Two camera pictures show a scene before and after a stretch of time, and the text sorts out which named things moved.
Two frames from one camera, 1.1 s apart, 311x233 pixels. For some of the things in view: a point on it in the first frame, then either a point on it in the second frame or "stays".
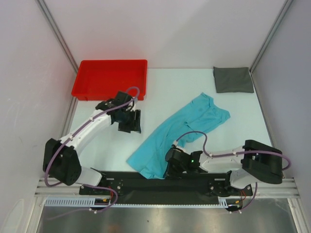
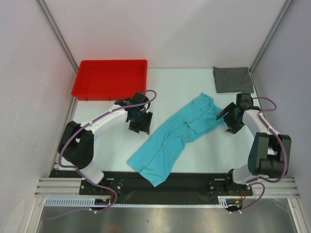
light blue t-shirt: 150,158 stays
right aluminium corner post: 281,16 stays
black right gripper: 170,174 → 233,127
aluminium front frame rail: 286,188 stays
